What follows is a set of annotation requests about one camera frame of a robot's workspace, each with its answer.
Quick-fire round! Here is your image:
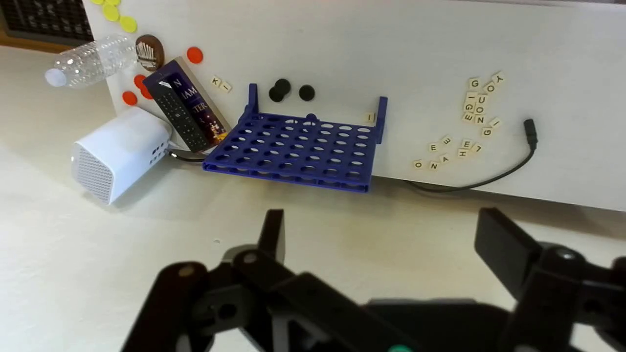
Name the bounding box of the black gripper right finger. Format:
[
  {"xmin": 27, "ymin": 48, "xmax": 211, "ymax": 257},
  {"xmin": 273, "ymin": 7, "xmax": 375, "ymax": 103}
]
[{"xmin": 473, "ymin": 206, "xmax": 626, "ymax": 352}]

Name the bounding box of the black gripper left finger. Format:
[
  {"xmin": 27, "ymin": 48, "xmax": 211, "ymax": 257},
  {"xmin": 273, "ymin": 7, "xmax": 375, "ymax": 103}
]
[{"xmin": 121, "ymin": 206, "xmax": 367, "ymax": 352}]

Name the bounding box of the purple token game grid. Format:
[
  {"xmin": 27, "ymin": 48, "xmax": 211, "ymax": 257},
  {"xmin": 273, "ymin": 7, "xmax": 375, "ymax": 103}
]
[{"xmin": 201, "ymin": 81, "xmax": 389, "ymax": 193}]

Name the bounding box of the black remote control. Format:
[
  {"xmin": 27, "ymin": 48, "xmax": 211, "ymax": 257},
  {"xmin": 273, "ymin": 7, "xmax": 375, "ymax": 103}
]
[{"xmin": 154, "ymin": 79, "xmax": 211, "ymax": 152}]

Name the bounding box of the purple flat box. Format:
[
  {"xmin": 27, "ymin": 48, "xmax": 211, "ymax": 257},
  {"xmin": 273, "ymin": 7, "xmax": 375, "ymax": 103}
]
[{"xmin": 142, "ymin": 58, "xmax": 230, "ymax": 148}]

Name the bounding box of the white plastic container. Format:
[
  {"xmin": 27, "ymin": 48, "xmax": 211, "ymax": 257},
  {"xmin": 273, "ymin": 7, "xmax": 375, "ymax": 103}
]
[{"xmin": 68, "ymin": 107, "xmax": 175, "ymax": 204}]

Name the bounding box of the brown round coaster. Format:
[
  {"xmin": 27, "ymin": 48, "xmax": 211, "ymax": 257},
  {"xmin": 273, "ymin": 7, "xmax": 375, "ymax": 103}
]
[{"xmin": 132, "ymin": 32, "xmax": 166, "ymax": 71}]

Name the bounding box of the clear plastic bottle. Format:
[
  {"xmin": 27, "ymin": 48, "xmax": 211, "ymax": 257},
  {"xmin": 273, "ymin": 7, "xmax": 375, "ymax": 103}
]
[{"xmin": 42, "ymin": 34, "xmax": 142, "ymax": 89}]

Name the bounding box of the black cable with plug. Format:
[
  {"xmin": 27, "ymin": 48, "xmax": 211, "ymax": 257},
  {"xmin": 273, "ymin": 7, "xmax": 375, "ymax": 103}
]
[{"xmin": 406, "ymin": 114, "xmax": 539, "ymax": 193}]

